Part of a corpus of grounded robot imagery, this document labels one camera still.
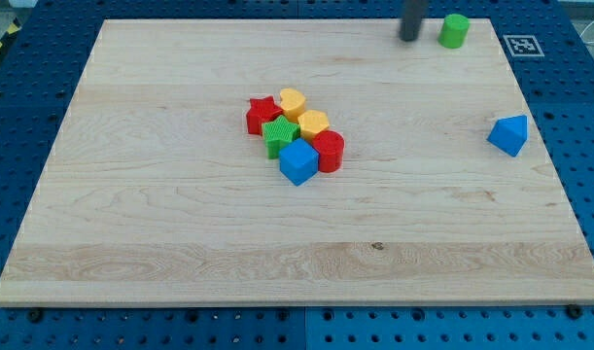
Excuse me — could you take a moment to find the yellow crescent block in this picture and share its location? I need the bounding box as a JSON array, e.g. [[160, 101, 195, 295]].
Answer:
[[279, 87, 306, 123]]

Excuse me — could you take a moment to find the green cylinder block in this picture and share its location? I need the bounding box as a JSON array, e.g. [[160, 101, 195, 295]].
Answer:
[[437, 14, 471, 49]]

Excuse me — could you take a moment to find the blue cube block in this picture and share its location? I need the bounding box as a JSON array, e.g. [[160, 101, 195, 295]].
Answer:
[[279, 138, 319, 186]]

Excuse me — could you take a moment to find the red cylinder block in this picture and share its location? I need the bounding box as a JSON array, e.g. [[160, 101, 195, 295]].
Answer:
[[312, 130, 345, 173]]

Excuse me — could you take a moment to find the black bolt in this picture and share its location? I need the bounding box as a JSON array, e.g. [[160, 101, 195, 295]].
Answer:
[[566, 304, 583, 320], [26, 308, 44, 324]]

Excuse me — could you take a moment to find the yellow hexagon block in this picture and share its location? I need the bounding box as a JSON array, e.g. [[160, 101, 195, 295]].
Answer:
[[297, 110, 330, 143]]

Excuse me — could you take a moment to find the black bolt front right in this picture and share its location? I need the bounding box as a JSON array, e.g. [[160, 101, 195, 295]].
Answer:
[[566, 304, 583, 320]]

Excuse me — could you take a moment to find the white fiducial marker tag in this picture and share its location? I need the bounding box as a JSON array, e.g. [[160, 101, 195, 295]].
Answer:
[[503, 34, 544, 57]]

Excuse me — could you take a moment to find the green star block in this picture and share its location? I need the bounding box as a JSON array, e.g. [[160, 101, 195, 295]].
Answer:
[[262, 115, 300, 159]]

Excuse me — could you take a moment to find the wooden board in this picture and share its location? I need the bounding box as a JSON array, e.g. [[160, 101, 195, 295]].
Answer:
[[0, 18, 594, 307]]

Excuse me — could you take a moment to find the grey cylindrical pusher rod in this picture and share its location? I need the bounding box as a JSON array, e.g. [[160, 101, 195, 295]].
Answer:
[[399, 0, 429, 42]]

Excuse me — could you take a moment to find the black bolt front left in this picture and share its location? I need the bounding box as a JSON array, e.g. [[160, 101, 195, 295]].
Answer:
[[26, 308, 44, 324]]

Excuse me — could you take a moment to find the red star block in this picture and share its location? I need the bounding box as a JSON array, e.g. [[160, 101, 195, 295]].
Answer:
[[246, 96, 283, 135]]

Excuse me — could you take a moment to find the blue triangular prism block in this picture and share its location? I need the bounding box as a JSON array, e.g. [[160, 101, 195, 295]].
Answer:
[[487, 115, 528, 158]]

